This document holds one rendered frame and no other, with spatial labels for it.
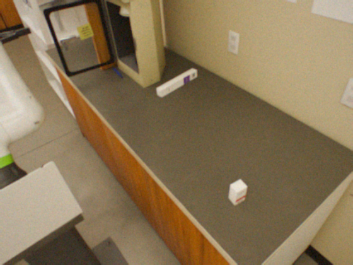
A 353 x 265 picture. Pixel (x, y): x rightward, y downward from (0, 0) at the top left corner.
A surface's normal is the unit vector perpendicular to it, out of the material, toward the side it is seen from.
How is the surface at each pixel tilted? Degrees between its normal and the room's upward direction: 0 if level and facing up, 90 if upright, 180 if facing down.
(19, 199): 90
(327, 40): 90
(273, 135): 1
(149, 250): 0
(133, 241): 0
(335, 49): 90
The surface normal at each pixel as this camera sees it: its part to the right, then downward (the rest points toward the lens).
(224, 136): -0.07, -0.74
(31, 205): 0.64, 0.49
